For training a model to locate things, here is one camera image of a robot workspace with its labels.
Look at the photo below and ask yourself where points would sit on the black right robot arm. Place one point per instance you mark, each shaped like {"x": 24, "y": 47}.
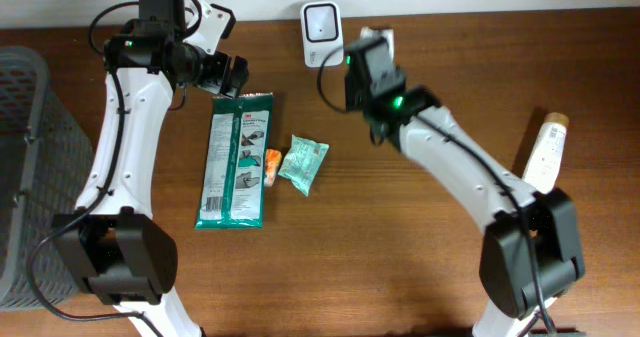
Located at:
{"x": 531, "y": 250}

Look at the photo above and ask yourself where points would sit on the white barcode scanner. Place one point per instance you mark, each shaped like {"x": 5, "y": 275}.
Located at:
{"x": 321, "y": 34}

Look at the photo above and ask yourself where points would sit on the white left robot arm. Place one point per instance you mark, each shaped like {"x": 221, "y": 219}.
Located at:
{"x": 110, "y": 244}

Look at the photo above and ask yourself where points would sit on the green white 3M package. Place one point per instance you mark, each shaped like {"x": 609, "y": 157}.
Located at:
{"x": 235, "y": 171}

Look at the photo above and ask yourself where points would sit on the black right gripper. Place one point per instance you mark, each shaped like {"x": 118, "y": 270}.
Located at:
{"x": 358, "y": 96}

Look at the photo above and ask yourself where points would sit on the orange small packet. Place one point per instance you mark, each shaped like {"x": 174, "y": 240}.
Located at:
{"x": 273, "y": 159}

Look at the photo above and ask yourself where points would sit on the teal snack packet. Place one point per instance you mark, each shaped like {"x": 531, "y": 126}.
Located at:
{"x": 302, "y": 162}

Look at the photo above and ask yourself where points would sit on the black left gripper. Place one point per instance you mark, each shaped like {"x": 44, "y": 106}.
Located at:
{"x": 215, "y": 81}

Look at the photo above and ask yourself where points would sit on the grey plastic mesh basket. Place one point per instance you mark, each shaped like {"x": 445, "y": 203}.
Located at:
{"x": 45, "y": 161}

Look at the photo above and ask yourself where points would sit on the white tube with gold cap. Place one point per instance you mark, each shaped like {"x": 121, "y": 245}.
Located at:
{"x": 543, "y": 166}

